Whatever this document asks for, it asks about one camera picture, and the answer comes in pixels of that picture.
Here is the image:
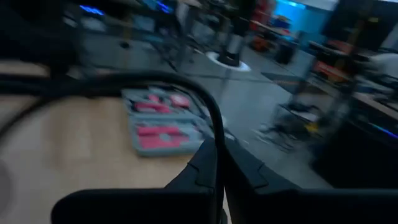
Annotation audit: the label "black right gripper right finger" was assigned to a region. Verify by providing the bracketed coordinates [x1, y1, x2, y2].
[223, 136, 398, 224]

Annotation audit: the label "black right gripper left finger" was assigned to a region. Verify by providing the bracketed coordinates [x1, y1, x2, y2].
[51, 138, 218, 224]

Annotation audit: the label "black cord with round reel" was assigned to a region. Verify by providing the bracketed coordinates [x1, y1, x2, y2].
[0, 70, 226, 224]

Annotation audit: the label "grey tool kit case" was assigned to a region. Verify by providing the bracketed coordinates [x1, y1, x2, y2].
[120, 86, 215, 157]

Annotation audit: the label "red tape measure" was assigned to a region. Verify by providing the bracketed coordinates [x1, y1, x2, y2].
[169, 94, 192, 109]

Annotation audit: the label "large black box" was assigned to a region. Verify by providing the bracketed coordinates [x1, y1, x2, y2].
[310, 119, 398, 190]

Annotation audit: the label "red-handled pliers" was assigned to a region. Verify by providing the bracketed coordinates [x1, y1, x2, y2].
[133, 101, 172, 114]

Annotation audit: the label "black aluminium table frame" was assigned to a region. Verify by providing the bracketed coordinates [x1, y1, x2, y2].
[0, 73, 131, 97]

